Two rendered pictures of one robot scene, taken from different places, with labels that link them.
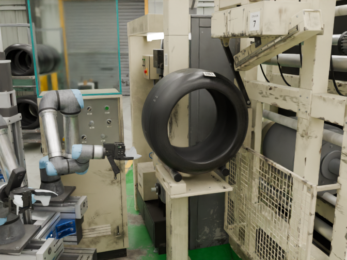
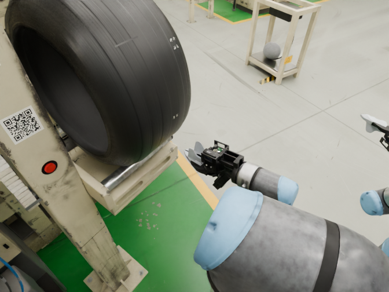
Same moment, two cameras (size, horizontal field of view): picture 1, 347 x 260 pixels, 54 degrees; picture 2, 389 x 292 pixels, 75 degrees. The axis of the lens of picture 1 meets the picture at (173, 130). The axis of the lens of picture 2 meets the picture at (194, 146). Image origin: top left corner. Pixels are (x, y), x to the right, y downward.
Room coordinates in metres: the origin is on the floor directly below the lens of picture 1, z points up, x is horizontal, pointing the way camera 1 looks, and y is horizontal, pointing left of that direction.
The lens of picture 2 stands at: (2.11, 0.66, 1.62)
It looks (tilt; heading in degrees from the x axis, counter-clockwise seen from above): 45 degrees down; 233
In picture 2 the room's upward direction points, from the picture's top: straight up
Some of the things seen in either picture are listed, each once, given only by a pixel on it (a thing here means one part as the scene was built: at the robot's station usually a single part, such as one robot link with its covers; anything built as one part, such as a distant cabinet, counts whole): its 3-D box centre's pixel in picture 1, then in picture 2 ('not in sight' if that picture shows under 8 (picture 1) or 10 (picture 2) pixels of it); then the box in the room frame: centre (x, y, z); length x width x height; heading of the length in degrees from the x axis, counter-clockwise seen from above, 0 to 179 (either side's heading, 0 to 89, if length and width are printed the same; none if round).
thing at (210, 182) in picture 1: (191, 180); (118, 161); (1.95, -0.11, 0.80); 0.37 x 0.36 x 0.02; 106
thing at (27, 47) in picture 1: (35, 86); not in sight; (5.65, 2.25, 0.96); 1.36 x 0.71 x 1.92; 175
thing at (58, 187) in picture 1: (51, 184); not in sight; (1.97, 0.75, 0.77); 0.15 x 0.15 x 0.10
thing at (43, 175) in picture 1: (50, 166); not in sight; (1.97, 0.75, 0.88); 0.13 x 0.12 x 0.14; 117
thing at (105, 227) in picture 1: (85, 175); not in sight; (2.47, 0.67, 0.63); 0.56 x 0.41 x 1.27; 106
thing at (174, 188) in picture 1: (169, 177); (140, 171); (1.91, 0.03, 0.83); 0.36 x 0.09 x 0.06; 16
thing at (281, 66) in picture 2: not in sight; (278, 39); (-0.42, -1.12, 0.40); 0.60 x 0.35 x 0.80; 85
